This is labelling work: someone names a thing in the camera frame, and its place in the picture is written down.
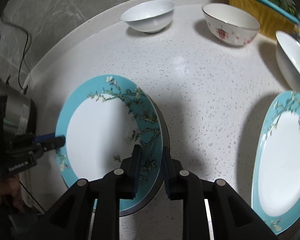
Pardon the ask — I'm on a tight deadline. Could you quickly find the stainless steel rice cooker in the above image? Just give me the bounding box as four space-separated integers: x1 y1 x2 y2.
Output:
0 79 37 135

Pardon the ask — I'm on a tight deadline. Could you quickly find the small teal floral plate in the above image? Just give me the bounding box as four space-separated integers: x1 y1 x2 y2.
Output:
56 74 163 216

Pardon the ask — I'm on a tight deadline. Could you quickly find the yellow plastic basin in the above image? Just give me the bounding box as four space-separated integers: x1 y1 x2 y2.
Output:
229 0 297 40

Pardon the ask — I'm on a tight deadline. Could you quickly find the large teal floral plate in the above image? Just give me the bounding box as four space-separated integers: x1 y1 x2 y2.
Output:
251 91 300 235

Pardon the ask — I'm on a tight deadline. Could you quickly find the person's left hand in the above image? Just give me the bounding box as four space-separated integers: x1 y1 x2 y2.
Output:
0 175 24 212

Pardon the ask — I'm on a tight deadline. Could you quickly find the plain white bowl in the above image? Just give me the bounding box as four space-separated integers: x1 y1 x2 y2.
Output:
120 0 175 34

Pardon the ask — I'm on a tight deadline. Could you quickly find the black power cable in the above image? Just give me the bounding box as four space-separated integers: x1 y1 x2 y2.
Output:
0 17 32 92

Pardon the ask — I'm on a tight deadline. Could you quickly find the grey rimmed white plate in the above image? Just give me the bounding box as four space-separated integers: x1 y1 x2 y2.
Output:
119 98 170 217

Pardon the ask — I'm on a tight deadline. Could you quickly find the white bowl red floral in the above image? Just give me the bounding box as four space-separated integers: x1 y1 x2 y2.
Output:
202 3 261 47

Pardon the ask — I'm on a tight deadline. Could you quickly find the white bowl gold rim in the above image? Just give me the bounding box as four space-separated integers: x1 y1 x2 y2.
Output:
275 31 300 93

